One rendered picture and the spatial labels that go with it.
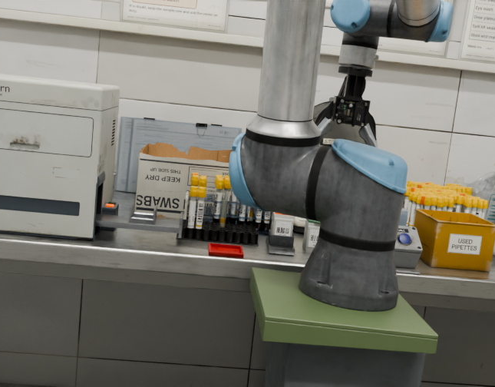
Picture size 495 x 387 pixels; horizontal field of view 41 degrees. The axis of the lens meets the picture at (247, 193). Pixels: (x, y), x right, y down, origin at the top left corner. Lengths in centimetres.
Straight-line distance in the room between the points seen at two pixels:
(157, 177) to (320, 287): 72
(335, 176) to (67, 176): 57
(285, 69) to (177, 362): 130
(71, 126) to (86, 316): 89
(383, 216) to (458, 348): 130
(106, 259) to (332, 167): 52
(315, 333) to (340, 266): 12
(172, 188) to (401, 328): 81
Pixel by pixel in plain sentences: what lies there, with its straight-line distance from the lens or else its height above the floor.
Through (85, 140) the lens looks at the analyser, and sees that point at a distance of 132.
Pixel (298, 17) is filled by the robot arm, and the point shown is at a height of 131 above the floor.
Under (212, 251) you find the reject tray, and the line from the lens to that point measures 131.
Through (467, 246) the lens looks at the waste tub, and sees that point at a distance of 147.
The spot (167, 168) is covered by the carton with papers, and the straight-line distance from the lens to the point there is 160.
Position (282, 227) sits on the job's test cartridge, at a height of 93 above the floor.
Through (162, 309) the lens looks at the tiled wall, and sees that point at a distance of 205.
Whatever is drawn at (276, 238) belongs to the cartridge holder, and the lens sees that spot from 138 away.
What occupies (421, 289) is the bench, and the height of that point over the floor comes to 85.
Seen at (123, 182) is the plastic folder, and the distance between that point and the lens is 193.
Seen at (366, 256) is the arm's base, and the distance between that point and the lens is 99.
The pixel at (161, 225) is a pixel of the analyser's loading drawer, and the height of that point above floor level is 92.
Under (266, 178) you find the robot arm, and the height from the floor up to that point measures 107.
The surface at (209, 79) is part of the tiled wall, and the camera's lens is 193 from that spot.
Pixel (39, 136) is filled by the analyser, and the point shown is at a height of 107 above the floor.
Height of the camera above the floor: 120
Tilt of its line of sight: 9 degrees down
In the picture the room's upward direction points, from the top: 6 degrees clockwise
